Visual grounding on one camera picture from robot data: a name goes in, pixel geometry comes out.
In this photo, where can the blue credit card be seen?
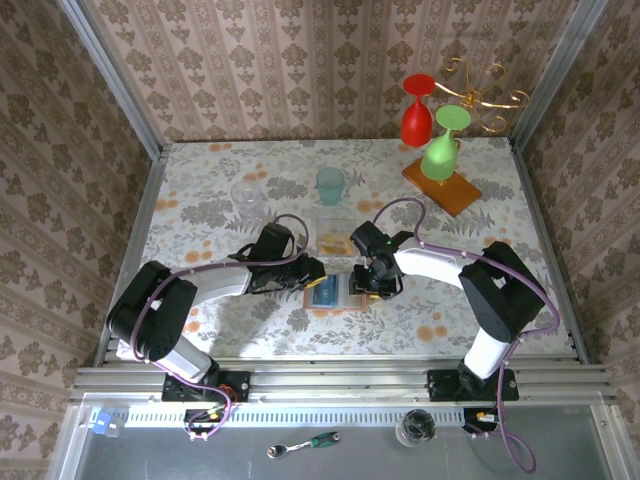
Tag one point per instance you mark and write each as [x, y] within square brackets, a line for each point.
[325, 292]

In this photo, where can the brown card holder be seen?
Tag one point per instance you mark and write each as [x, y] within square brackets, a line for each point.
[345, 300]

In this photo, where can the gold credit card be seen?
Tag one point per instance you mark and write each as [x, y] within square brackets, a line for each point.
[335, 245]

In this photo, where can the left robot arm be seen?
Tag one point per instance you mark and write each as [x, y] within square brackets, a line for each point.
[155, 317]

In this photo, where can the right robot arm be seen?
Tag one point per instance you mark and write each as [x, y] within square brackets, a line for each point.
[500, 300]

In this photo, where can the clear acrylic card box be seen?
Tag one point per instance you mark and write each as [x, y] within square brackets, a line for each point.
[332, 222]

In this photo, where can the floral tablecloth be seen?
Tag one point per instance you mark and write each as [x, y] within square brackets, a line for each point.
[350, 330]

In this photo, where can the clear glass tumbler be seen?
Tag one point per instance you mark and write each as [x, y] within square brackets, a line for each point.
[246, 196]

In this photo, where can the teal plastic cup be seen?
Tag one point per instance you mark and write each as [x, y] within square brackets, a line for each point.
[330, 187]

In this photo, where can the wooden rack base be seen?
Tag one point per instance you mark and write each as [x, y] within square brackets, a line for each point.
[457, 196]

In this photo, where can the green wine glass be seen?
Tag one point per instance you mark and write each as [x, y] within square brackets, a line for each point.
[439, 159]

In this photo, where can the red wine glass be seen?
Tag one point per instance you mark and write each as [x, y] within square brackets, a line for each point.
[416, 125]

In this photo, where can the clear glass jar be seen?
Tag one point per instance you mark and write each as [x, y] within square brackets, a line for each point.
[415, 427]

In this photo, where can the grey metal shelf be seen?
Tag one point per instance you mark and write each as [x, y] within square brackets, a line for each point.
[350, 460]

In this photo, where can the blue white plastic part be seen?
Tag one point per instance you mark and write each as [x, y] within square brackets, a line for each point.
[102, 424]

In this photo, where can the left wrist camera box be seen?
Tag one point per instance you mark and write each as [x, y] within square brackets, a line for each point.
[275, 242]

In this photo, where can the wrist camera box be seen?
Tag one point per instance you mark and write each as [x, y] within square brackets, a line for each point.
[275, 242]
[370, 239]

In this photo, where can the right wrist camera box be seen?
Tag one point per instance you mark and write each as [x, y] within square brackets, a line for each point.
[370, 239]

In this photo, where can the aluminium front frame rail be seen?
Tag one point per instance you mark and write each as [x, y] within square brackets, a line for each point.
[340, 380]

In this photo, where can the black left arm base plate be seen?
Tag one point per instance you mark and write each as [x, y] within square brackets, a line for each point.
[235, 385]

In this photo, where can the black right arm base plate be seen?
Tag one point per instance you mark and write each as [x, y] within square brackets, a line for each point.
[507, 386]

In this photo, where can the aluminium frame post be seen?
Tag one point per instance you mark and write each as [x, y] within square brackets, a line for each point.
[555, 75]
[115, 80]

